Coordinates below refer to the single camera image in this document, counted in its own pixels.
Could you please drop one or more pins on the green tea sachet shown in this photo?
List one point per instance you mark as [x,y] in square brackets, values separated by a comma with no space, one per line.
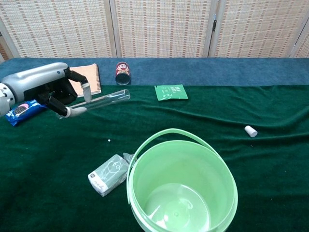
[171,92]

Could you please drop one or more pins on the woven folding screen panel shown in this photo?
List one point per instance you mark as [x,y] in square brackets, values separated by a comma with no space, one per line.
[260,26]
[60,26]
[164,26]

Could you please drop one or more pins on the clear glass test tube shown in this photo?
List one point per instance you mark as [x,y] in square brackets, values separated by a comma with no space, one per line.
[108,99]

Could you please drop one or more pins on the tan spiral notebook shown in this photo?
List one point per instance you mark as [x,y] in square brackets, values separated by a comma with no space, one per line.
[93,77]

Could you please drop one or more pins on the black screen hinge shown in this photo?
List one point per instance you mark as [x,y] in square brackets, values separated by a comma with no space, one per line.
[214,25]

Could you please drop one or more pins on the light green plastic bucket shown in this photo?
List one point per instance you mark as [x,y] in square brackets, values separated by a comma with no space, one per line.
[181,193]

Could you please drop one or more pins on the red drink can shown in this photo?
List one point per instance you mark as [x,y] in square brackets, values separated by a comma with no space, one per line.
[123,72]

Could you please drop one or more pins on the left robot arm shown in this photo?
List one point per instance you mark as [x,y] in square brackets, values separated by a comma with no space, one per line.
[4,99]

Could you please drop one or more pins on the grey tissue pack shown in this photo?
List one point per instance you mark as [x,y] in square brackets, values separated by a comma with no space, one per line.
[108,174]

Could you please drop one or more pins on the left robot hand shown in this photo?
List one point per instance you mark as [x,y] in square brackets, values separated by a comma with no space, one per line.
[36,77]

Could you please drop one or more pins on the dark green velvet cloth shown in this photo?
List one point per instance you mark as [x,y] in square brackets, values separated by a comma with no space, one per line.
[48,181]

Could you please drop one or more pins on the white tube cap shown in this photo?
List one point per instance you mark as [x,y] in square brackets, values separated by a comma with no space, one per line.
[250,131]

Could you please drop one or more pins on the blue velvet cloth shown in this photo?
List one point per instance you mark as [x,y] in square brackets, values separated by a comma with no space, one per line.
[193,70]

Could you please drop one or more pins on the blue cookie pack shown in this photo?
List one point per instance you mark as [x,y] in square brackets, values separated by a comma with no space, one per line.
[21,112]

